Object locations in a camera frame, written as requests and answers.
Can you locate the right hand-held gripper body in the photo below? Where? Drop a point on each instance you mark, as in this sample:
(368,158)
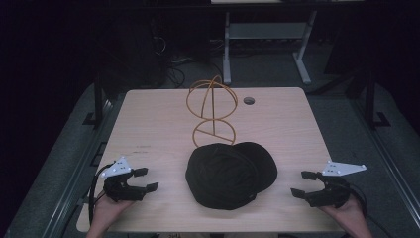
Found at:
(333,195)

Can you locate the grey metal desk frame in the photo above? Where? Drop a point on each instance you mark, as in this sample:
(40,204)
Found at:
(264,30)

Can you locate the person's right hand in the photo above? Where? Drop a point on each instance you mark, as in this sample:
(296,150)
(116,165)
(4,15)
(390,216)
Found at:
(350,214)

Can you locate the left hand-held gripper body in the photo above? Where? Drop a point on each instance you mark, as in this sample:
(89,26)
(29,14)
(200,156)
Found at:
(115,167)

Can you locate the grey metal floor rail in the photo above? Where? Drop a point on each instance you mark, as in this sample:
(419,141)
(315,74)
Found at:
(71,185)
(393,172)

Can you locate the person's left hand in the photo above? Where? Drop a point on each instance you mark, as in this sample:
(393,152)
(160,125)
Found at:
(107,213)

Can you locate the black metal stand post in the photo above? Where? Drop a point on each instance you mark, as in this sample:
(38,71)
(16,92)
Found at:
(370,99)
(98,102)

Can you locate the black cap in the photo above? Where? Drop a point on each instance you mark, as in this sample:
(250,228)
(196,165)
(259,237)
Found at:
(228,177)

